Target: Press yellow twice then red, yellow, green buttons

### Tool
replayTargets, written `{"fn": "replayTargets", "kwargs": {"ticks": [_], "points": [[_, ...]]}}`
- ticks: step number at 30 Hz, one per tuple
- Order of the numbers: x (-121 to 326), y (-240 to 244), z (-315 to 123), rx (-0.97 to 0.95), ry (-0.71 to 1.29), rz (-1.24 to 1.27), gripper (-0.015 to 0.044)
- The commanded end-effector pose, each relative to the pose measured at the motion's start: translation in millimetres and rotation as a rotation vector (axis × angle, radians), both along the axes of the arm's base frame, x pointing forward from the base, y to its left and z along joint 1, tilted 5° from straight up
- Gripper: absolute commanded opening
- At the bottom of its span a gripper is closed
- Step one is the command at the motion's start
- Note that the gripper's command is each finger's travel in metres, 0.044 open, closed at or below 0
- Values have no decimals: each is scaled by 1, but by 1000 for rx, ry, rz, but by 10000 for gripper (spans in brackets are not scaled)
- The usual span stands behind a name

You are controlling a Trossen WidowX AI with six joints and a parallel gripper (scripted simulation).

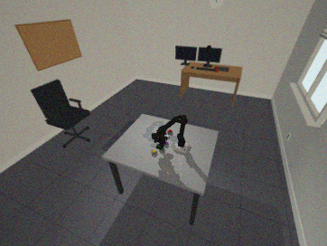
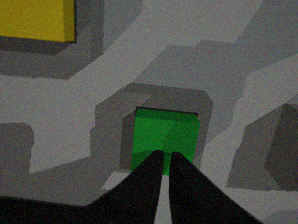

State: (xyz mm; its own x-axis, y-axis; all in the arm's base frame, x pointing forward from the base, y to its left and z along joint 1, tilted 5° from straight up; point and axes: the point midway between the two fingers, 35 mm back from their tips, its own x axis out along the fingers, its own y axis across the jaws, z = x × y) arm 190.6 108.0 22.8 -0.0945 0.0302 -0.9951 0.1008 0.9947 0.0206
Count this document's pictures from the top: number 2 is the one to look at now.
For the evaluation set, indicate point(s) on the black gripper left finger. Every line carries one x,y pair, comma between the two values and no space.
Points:
132,201

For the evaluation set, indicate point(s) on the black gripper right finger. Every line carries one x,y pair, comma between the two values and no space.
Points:
194,199

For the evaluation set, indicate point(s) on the yellow button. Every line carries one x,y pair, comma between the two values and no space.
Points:
72,28

